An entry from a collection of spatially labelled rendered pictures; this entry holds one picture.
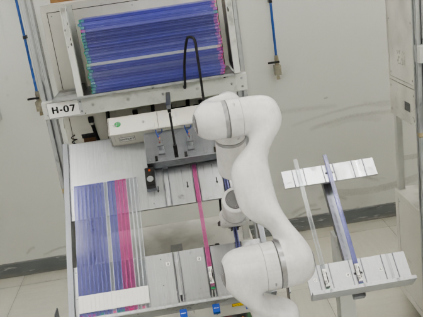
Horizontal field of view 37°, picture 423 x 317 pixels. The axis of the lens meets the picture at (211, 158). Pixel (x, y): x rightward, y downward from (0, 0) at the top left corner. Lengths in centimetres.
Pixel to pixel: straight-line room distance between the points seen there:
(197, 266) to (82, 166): 61
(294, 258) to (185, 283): 73
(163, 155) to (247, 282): 93
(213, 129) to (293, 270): 40
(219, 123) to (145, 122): 85
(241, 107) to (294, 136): 247
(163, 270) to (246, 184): 74
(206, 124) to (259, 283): 41
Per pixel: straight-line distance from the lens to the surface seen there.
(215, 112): 159
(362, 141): 418
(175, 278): 219
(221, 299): 214
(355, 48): 403
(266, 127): 159
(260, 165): 157
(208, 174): 235
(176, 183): 234
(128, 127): 240
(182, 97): 239
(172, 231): 297
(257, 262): 152
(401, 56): 287
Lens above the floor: 180
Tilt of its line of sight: 17 degrees down
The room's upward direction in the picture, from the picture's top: 8 degrees counter-clockwise
